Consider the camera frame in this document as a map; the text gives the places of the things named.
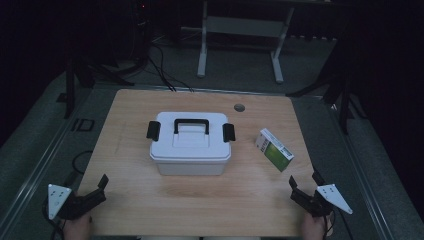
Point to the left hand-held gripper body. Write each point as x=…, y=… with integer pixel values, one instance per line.
x=58, y=200

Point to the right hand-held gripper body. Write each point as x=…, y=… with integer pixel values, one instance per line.
x=320, y=203

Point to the green and white medicine box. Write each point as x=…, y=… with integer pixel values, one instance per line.
x=278, y=155

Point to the white plastic storage box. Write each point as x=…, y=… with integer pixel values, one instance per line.
x=190, y=168

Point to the white storage box lid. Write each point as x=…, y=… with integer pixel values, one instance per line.
x=190, y=148

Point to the person's right hand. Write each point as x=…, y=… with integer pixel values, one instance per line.
x=315, y=228

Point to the person's left hand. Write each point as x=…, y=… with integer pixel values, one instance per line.
x=78, y=228

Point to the black tripod stand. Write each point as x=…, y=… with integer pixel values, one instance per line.
x=81, y=76
x=338, y=93

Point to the white metal desk frame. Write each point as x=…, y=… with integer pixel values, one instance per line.
x=241, y=26

